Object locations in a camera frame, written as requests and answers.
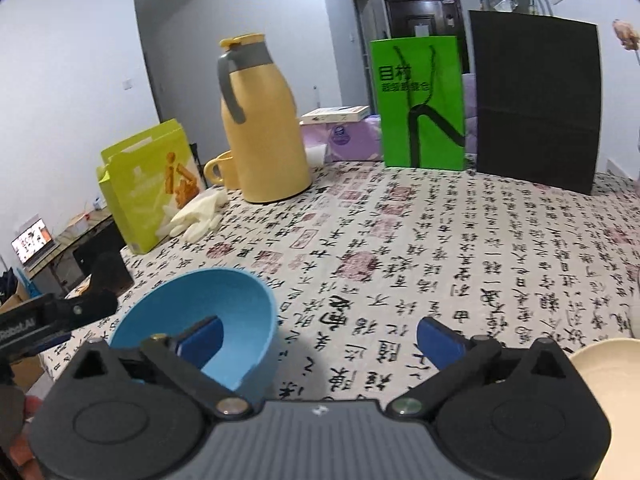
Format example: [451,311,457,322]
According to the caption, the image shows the yellow mug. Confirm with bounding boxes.
[204,150,242,191]

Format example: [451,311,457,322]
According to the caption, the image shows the yellow-green gift bag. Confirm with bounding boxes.
[97,119,202,255]

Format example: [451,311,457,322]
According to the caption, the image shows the person's left hand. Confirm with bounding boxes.
[7,395,45,480]

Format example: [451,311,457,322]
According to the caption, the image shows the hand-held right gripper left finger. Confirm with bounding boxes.
[64,316,253,417]

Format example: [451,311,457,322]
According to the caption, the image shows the dried pink flowers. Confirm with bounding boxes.
[614,19,640,66]

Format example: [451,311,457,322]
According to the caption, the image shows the dark desk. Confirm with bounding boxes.
[25,207,126,293]

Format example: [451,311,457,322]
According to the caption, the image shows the open laptop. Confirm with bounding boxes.
[11,217,60,267]

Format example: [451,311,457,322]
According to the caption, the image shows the white flat box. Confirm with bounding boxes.
[301,105,372,125]

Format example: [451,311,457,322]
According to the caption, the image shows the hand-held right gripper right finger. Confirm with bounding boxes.
[387,316,576,418]

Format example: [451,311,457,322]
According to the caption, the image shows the calligraphy printed tablecloth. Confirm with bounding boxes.
[40,157,640,480]

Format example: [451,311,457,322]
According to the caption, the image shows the yellow thermos jug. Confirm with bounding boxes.
[217,32,313,204]

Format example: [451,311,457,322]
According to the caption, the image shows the blue bowl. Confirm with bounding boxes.
[109,267,279,409]

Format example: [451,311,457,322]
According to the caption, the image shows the purple tissue pack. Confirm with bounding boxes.
[300,115,386,163]

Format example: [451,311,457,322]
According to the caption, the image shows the dark entrance door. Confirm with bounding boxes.
[385,0,468,76]

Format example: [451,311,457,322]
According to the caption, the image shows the green paper bag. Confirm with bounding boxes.
[369,36,467,171]

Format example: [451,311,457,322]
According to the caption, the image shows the grey interior door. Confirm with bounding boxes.
[352,0,374,106]

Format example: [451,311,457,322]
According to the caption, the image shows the black paper bag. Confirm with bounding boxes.
[467,0,601,196]

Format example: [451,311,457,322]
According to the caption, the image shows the white rubber gloves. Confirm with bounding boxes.
[155,191,228,241]

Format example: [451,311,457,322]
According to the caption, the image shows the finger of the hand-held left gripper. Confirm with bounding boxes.
[42,290,119,332]

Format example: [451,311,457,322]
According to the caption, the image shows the cream plate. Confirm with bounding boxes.
[569,339,640,480]

